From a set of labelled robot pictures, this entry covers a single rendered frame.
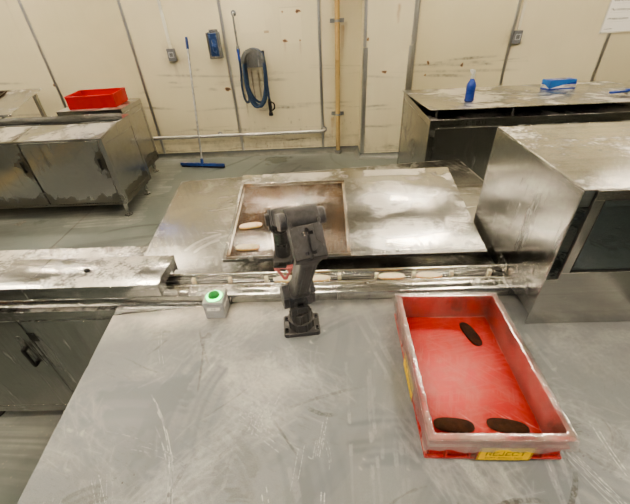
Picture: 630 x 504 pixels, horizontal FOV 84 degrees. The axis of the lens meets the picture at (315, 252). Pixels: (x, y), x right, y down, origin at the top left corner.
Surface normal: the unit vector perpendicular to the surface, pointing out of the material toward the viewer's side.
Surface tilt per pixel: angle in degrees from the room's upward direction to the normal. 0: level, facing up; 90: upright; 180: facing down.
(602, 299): 89
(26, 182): 90
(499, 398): 0
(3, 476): 0
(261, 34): 90
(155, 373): 0
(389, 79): 90
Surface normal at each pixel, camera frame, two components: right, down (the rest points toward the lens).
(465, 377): -0.04, -0.81
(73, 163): 0.00, 0.60
